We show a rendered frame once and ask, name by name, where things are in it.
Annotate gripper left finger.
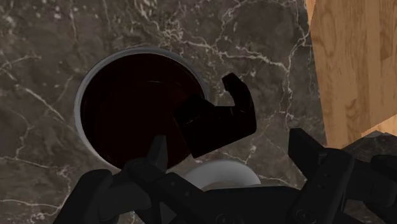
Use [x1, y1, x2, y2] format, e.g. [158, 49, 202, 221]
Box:
[53, 134, 206, 224]

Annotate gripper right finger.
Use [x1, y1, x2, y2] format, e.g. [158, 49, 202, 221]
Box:
[285, 128, 397, 224]

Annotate white round object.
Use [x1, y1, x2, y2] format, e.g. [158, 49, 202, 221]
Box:
[182, 159, 262, 191]

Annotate white cup with dark inside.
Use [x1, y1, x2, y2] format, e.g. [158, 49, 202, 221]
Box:
[73, 46, 212, 172]

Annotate black mug with handle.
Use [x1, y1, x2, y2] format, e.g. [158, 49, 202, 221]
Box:
[172, 72, 258, 159]

